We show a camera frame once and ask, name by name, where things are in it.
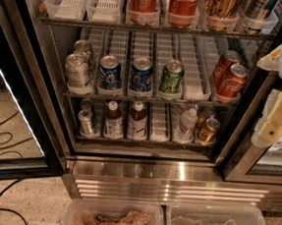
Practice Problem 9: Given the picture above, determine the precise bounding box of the clear water bottle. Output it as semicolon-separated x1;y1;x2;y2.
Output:
175;108;197;143

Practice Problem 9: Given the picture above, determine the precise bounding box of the rear red coke can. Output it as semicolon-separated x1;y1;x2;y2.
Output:
212;50;241;86

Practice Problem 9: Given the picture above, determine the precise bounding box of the silver slim can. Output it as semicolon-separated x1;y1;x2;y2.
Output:
80;98;93;110
78;109;96;136

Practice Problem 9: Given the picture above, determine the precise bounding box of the right clear plastic bin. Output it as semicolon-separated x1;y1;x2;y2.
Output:
166;201;266;225

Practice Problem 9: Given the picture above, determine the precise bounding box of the white can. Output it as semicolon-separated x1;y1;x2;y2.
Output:
74;39;93;64
65;53;92;94

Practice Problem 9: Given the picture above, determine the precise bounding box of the front gold can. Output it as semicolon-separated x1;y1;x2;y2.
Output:
197;118;221;143

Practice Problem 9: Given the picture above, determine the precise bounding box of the green soda can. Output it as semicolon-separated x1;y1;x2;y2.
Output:
159;59;185;94

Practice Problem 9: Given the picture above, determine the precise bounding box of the front silver slim can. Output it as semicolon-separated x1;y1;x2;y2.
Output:
78;109;96;136

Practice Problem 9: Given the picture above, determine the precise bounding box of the clear plastic bin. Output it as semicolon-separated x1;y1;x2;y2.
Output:
60;198;164;225
166;201;266;225

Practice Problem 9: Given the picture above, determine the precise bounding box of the rear white can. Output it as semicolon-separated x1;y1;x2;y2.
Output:
74;39;93;64

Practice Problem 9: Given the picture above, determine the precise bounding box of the gold can top shelf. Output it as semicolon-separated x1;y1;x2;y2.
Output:
203;0;241;19

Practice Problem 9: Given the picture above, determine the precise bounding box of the rear silver slim can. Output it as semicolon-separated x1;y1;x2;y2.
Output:
80;98;93;110

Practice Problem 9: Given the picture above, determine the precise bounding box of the open fridge glass door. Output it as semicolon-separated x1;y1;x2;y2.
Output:
0;0;66;181

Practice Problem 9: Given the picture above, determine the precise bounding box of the red coke can top shelf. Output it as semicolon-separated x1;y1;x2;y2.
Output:
169;0;198;16

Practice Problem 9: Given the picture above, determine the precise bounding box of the blue pepsi can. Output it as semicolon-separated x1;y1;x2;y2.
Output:
130;57;153;92
98;54;122;90

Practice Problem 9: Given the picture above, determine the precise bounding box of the right blue pepsi can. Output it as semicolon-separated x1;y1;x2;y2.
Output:
130;57;153;92

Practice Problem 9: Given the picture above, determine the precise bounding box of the brown bottle white cap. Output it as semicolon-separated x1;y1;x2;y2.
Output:
105;100;124;140
127;101;147;141

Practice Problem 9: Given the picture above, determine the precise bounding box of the silver blue can top shelf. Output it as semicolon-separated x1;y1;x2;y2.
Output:
246;0;278;21

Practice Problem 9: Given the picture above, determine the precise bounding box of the left blue pepsi can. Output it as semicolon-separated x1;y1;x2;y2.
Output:
98;54;122;90

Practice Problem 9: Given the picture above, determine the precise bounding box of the front red coke can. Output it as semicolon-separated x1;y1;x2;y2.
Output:
217;64;248;98

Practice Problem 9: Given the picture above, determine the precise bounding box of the rear gold can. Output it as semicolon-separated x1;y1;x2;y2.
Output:
197;105;216;126

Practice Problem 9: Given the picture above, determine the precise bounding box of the left clear plastic bin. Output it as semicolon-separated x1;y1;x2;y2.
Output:
60;198;164;225

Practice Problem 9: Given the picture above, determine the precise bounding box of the front white can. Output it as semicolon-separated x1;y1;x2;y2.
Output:
65;53;92;94

